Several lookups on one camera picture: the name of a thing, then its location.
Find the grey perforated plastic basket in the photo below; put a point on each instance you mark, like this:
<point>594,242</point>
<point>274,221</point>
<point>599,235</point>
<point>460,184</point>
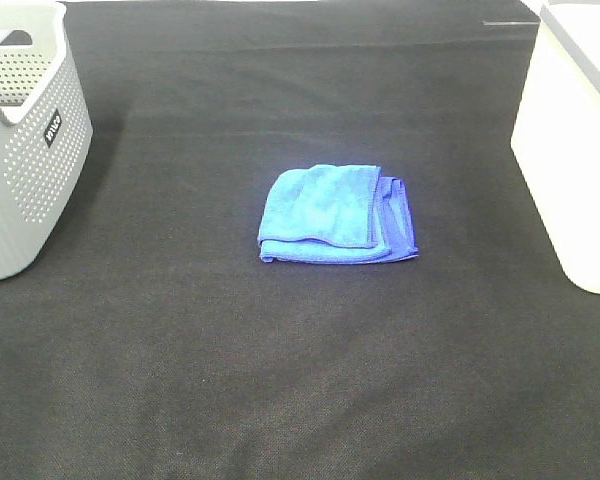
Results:
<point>45,130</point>

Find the white plastic bin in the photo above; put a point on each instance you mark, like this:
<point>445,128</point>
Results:
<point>556,135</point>

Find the blue microfiber towel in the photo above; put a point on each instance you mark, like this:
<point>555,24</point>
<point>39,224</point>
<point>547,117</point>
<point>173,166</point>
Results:
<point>329,214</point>

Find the black fabric table cover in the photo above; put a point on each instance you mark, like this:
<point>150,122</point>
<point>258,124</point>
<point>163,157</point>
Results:
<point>148,340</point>

